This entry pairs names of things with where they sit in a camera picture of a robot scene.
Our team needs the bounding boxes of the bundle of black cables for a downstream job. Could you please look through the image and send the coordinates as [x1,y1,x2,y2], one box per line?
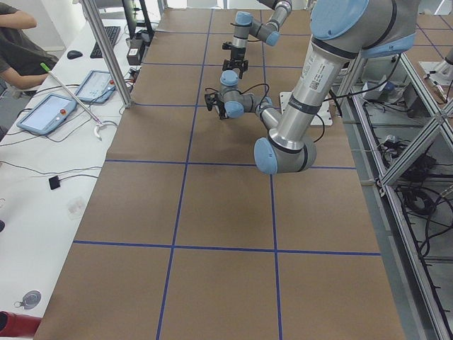
[374,134,453,270]

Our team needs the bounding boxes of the round metal disc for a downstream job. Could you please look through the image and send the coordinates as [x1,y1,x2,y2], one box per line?
[13,290,42,310]

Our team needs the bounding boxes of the white reacher stick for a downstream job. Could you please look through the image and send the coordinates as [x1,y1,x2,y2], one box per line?
[40,62,117,140]

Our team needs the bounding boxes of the aluminium frame rack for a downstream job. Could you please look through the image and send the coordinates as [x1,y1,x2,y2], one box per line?
[348,13,453,340]

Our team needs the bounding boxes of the black keyboard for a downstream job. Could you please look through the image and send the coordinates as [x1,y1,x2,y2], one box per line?
[89,25,122,60]

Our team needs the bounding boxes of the small black square puck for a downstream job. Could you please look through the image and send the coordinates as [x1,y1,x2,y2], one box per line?
[48,175,62,191]

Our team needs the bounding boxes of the aluminium frame post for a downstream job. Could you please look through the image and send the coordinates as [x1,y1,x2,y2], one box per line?
[79,0,132,108]

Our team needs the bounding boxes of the teach pendant tablet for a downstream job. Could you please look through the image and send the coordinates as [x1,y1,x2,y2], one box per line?
[75,70,115,104]
[16,94,77,135]

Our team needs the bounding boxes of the seated person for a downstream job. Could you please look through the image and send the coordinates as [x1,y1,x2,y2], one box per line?
[1,3,59,90]

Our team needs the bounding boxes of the black computer mouse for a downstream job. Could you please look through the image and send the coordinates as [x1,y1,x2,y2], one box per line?
[67,50,83,60]

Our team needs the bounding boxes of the near teach pendant tablet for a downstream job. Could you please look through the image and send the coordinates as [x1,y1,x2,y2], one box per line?
[16,94,77,135]

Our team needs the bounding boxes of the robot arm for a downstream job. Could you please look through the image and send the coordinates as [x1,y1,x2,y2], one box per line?
[222,0,292,79]
[205,0,419,174]

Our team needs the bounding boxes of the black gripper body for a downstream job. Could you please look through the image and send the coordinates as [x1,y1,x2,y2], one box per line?
[215,93,228,119]
[230,46,246,69]

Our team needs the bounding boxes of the red object at corner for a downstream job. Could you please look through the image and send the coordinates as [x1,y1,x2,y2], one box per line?
[1,311,42,339]

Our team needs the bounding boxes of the black power adapter box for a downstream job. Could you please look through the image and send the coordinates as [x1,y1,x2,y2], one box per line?
[127,38,145,66]

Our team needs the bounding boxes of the far teach pendant tablet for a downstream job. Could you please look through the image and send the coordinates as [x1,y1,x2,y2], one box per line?
[75,70,115,104]

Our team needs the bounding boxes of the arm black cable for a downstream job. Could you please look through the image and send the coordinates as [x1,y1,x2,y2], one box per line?
[205,83,327,145]

